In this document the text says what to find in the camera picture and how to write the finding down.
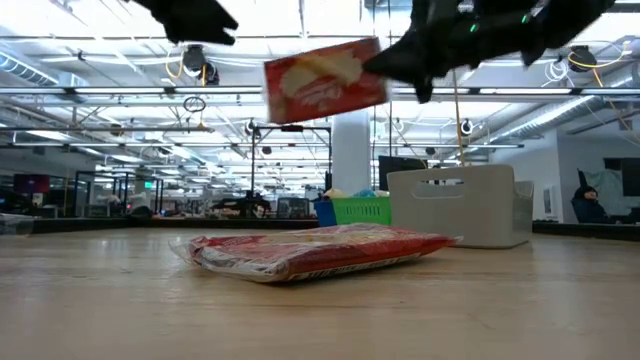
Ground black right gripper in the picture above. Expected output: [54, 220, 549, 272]
[362, 0, 546, 105]

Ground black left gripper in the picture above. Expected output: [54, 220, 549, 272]
[132, 0, 240, 46]

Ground large red snack package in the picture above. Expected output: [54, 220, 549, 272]
[263, 36, 390, 125]

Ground black computer monitor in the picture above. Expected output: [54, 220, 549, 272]
[378, 154, 429, 192]

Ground white building column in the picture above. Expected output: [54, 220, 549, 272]
[332, 109, 374, 197]

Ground green plastic basket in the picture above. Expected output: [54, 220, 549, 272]
[329, 196, 394, 227]

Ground white plastic storage bin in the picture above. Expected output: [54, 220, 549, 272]
[386, 164, 535, 250]

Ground blue plastic basket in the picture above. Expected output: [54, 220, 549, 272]
[313, 199, 337, 228]

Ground background robot workstation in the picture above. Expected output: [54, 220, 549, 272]
[209, 123, 334, 219]

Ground far red snack packet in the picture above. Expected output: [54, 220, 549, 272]
[168, 222, 459, 285]

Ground person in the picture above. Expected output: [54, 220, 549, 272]
[571, 184, 614, 225]

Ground clear plastic container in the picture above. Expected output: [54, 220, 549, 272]
[0, 213, 35, 237]

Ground black ceiling cable reel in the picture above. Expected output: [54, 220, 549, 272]
[181, 43, 221, 87]
[568, 44, 599, 74]

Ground dark wall television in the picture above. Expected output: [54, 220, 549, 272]
[13, 172, 51, 195]

